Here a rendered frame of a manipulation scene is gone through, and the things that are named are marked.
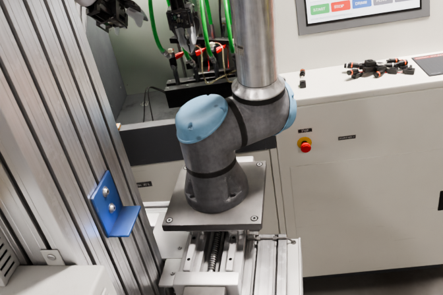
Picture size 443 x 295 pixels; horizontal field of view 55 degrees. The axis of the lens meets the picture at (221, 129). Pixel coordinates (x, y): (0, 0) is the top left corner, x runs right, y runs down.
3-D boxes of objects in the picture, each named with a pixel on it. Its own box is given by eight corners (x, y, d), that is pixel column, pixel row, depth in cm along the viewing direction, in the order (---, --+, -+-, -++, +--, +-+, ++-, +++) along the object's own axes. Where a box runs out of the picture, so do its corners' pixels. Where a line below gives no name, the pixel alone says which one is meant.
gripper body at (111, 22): (109, 34, 125) (79, 16, 114) (108, 8, 127) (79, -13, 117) (130, 26, 122) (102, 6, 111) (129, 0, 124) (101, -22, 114)
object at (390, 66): (349, 83, 148) (349, 69, 145) (341, 71, 157) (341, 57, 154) (416, 74, 146) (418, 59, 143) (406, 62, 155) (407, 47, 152)
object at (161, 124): (101, 170, 162) (88, 135, 154) (104, 163, 166) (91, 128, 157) (265, 149, 156) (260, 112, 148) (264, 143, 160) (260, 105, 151)
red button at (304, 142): (298, 155, 152) (298, 143, 150) (297, 149, 156) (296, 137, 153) (314, 154, 152) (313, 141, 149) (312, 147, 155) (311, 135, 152)
